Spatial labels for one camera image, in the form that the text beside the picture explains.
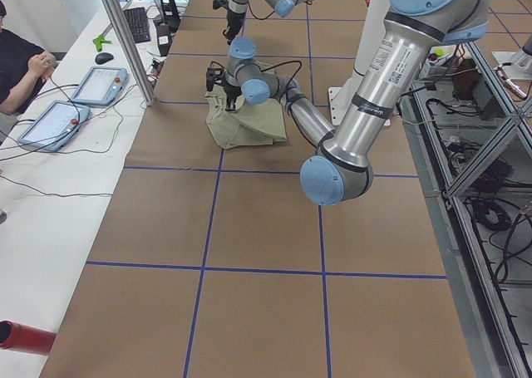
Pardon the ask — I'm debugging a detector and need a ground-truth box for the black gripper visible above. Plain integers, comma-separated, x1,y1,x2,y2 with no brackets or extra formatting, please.
223,79,242,112
223,10,246,45

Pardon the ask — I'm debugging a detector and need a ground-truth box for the olive green long-sleeve shirt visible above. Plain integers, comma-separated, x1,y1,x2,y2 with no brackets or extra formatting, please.
204,86,287,150

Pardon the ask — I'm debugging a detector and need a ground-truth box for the black keyboard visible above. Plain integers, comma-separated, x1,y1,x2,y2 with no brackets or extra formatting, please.
123,7,150,43

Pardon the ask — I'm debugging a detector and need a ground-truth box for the far teach pendant tablet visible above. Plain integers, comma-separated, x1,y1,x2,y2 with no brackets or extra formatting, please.
71,66,129,106

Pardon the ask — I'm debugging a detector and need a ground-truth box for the teach pendant tablet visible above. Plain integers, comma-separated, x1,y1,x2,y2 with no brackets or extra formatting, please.
17,101,91,152
71,66,129,106

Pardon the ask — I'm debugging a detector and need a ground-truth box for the black computer mouse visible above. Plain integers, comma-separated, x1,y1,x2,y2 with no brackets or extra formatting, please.
95,52,114,65

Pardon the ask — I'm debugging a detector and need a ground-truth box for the green plastic clip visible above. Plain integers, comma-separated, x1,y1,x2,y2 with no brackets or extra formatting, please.
92,35,112,52

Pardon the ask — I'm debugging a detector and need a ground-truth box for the near teach pendant tablet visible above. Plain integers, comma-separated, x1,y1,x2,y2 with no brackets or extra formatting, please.
17,101,91,152

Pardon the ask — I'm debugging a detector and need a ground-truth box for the seated person in black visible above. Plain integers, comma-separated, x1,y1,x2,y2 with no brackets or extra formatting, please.
1,2,58,115

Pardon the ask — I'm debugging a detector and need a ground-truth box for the red cylinder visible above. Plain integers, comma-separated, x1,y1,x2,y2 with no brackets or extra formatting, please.
1,321,57,356

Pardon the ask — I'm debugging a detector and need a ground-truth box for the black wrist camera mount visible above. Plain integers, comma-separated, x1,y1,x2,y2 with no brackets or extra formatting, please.
213,0,229,10
205,61,225,91

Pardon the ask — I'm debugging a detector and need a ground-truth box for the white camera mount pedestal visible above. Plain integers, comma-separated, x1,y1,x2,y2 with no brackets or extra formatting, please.
328,0,390,126

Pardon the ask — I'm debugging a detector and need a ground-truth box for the aluminium frame post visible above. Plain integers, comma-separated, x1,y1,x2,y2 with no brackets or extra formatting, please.
101,0,155,106

